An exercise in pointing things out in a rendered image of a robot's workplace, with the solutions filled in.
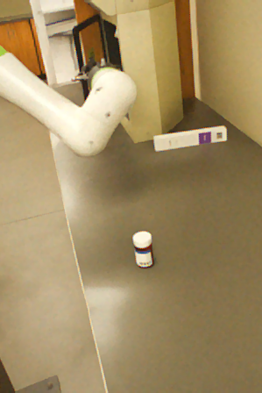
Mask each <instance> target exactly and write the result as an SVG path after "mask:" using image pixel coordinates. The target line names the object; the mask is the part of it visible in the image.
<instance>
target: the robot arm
mask: <svg viewBox="0 0 262 393"><path fill-rule="evenodd" d="M88 71H89V72H88ZM77 74H78V78H79V82H83V81H86V79H87V81H89V87H90V88H91V91H90V93H89V96H88V98H87V100H86V102H85V104H84V105H83V107H82V108H80V107H78V106H77V105H75V104H74V103H73V102H72V101H70V100H69V99H66V98H65V97H64V96H63V95H61V94H60V93H58V92H57V91H56V90H55V91H54V90H53V89H52V88H51V87H50V86H48V85H47V84H46V83H43V82H42V80H40V79H39V78H38V77H37V76H36V75H34V74H33V73H32V71H31V70H29V69H28V68H26V67H25V66H24V65H23V63H22V62H21V61H20V60H18V59H17V58H16V57H15V56H14V54H12V53H9V52H7V51H5V50H4V48H3V47H1V46H0V97H1V98H2V99H6V100H8V101H9V102H10V103H11V104H14V105H15V106H17V107H18V108H19V109H21V110H22V111H24V112H26V113H27V114H28V115H29V116H32V117H33V118H35V119H36V120H38V122H39V123H40V124H42V125H43V126H45V127H46V128H47V129H48V130H49V131H50V132H52V133H53V134H54V135H55V136H56V137H57V138H58V139H61V140H62V141H63V142H64V144H65V145H66V146H67V147H68V148H69V149H70V150H71V151H72V152H73V153H75V154H77V155H79V156H81V157H85V158H90V157H94V156H97V155H98V154H99V153H100V152H101V151H102V150H103V149H104V148H105V147H106V145H107V143H108V141H109V139H110V136H111V134H112V133H113V132H114V130H115V129H116V127H117V125H118V124H119V122H120V121H121V119H123V118H124V116H125V115H126V113H127V112H128V111H129V110H130V109H131V107H132V106H133V105H134V104H135V102H136V100H137V96H138V89H137V86H136V83H135V82H134V81H133V79H132V78H131V77H129V76H128V75H127V74H126V73H124V72H122V71H121V68H120V66H115V65H113V64H110V63H108V62H106V61H104V59H102V63H101V62H99V61H95V60H93V58H91V59H88V63H87V66H86V65H83V66H82V68H81V72H80V73H77Z"/></svg>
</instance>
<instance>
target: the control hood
mask: <svg viewBox="0 0 262 393"><path fill-rule="evenodd" d="M88 1H89V2H90V3H92V4H93V5H94V6H95V7H96V8H97V9H98V10H100V11H101V12H102V13H104V14H106V15H108V16H115V15H116V14H117V11H116V6H115V0H88Z"/></svg>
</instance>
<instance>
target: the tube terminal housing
mask: <svg viewBox="0 0 262 393"><path fill-rule="evenodd" d="M115 6H116V11H117V14H116V15H115V16H108V15H106V14H104V13H102V12H100V14H102V19H103V21H104V20H107V21H109V22H110V23H111V24H114V25H116V27H117V33H118V40H119V46H120V52H121V58H122V64H123V67H124V72H125V73H126V74H127V75H128V76H129V77H131V78H132V79H133V81H134V82H135V83H136V86H137V89H138V96H137V100H136V102H135V104H134V105H133V106H132V107H131V109H130V110H129V111H128V113H129V120H130V122H129V121H128V119H126V118H125V117H124V118H123V119H121V121H120V123H121V125H122V126H123V128H124V129H125V130H126V132H127V133H128V135H129V136H130V138H131V140H132V141H133V143H134V144H136V143H139V142H144V141H147V140H152V139H153V136H158V135H163V134H167V133H168V132H169V131H170V130H171V129H172V128H174V127H175V126H176V125H177V124H178V123H179V122H180V121H181V120H182V119H183V103H182V91H181V76H180V62H179V48H178V35H177V32H176V19H175V6H174V0H115Z"/></svg>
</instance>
